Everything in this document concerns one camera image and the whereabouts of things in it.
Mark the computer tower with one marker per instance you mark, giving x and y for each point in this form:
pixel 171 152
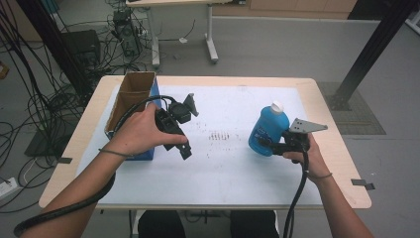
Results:
pixel 127 33

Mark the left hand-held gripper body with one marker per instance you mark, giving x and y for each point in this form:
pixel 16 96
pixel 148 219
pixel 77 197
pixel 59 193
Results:
pixel 180 113

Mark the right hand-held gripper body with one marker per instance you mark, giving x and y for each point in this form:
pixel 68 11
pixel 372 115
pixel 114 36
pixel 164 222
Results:
pixel 297 140

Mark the white standing desk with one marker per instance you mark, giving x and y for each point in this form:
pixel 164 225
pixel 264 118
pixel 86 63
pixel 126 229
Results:
pixel 155 43

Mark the dark tape strip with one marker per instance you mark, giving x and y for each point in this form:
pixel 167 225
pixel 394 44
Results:
pixel 363 183
pixel 64 160

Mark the person's right leg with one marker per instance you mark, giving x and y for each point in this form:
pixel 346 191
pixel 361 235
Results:
pixel 254 224

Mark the black stand base plate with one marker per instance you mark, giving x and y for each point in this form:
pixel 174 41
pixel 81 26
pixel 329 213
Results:
pixel 43 143

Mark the black metal stand post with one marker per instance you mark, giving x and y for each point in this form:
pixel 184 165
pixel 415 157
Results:
pixel 373 46
pixel 56 46

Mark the white table mat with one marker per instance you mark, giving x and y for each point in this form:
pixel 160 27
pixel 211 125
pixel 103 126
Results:
pixel 224 175

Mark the person's right hand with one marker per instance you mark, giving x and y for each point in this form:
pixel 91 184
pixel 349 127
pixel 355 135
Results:
pixel 315 160

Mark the person's left hand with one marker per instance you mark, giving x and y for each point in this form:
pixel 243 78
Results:
pixel 138 132

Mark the blue-sided cardboard box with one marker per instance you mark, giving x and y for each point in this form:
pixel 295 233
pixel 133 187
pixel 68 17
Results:
pixel 135 86

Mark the blue bottle with white cap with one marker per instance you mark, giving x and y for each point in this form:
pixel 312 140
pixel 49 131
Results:
pixel 267 125

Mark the white power strip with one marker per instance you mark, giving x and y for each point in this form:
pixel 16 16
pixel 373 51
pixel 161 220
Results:
pixel 7 188

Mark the black box on floor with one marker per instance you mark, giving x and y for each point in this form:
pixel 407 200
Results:
pixel 82 46

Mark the grey band on right wrist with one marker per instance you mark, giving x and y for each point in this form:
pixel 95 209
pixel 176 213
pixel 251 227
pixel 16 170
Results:
pixel 322 176

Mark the grey band on left wrist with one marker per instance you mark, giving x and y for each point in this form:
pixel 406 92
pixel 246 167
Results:
pixel 114 153

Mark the grey band on wrist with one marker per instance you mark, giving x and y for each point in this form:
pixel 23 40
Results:
pixel 114 153
pixel 322 176

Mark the person's leg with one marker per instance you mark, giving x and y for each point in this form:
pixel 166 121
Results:
pixel 161 224
pixel 254 224

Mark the grey-green floor mat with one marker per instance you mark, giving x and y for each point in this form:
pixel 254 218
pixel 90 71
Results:
pixel 360 115

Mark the person's left leg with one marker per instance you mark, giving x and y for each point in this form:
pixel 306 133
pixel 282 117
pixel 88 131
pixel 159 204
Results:
pixel 161 224

